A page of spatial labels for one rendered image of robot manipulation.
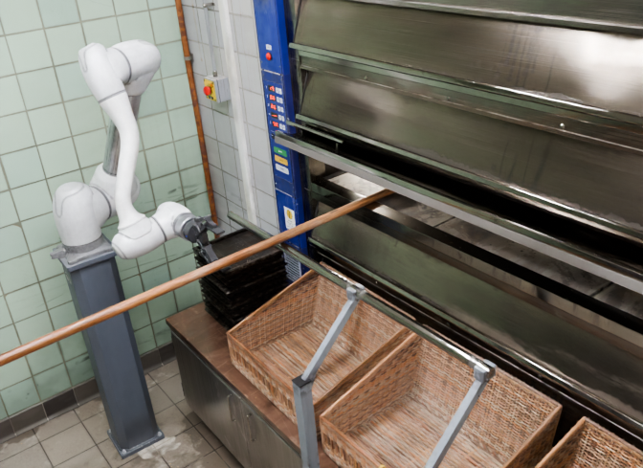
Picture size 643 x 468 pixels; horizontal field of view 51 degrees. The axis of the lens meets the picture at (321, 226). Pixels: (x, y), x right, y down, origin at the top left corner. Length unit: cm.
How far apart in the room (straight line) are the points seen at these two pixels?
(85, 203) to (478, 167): 149
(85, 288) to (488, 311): 154
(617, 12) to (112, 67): 155
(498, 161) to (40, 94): 194
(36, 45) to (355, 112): 138
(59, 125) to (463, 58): 184
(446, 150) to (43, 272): 199
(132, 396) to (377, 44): 186
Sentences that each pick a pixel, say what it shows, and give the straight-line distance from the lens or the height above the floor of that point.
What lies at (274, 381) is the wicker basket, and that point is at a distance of 239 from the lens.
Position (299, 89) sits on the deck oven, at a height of 155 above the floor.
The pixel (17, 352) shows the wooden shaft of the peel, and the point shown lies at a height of 120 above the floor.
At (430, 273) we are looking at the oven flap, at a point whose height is 103.
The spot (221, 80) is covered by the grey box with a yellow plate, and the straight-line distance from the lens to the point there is 296.
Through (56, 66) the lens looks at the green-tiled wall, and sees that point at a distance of 306.
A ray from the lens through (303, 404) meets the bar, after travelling 201.
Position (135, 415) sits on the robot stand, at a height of 19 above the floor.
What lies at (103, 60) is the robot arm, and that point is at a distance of 238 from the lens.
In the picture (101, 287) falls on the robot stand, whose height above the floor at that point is 86.
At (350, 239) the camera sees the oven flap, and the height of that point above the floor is 101.
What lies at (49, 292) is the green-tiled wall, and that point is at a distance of 333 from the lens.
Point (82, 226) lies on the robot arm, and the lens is 269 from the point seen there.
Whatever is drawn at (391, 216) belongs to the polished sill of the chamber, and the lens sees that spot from 232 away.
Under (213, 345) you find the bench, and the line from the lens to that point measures 281.
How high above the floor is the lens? 222
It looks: 27 degrees down
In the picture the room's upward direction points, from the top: 5 degrees counter-clockwise
